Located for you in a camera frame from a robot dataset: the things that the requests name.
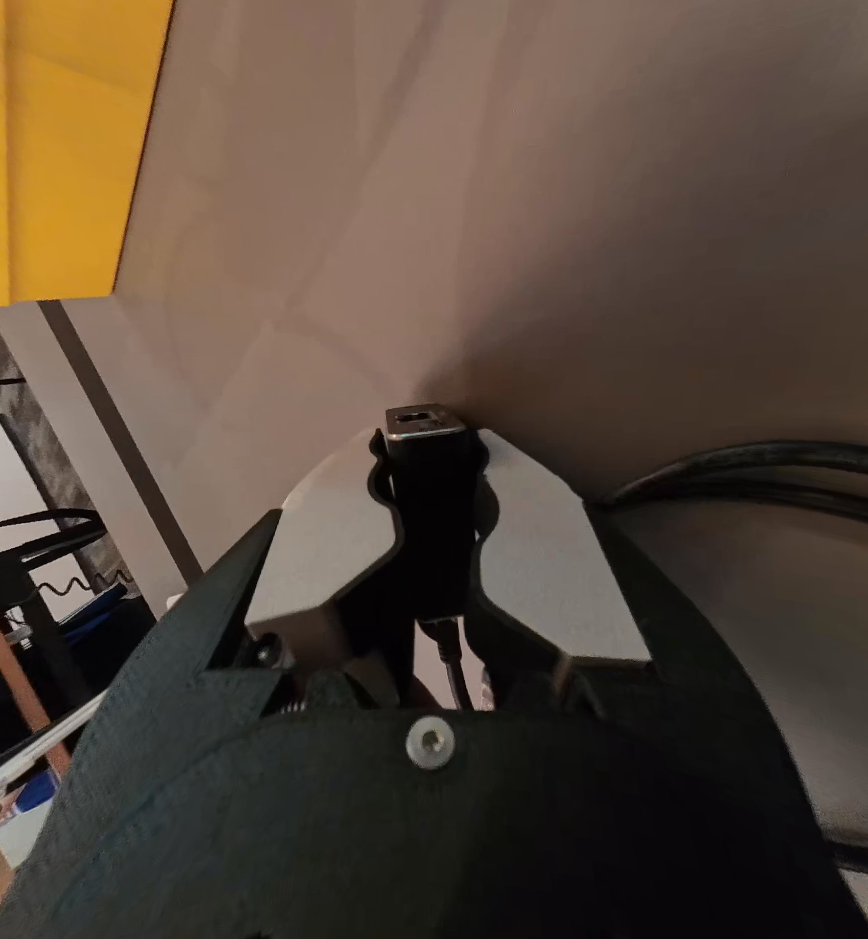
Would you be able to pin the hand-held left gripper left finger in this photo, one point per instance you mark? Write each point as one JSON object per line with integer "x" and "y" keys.
{"x": 324, "y": 543}

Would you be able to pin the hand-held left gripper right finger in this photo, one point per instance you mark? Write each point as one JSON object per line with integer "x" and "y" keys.
{"x": 559, "y": 572}

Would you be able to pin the black ethernet splitter box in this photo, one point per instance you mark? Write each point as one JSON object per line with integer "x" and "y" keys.
{"x": 434, "y": 528}

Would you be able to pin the yellow plastic bin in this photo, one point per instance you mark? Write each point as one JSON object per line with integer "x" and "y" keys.
{"x": 45, "y": 147}

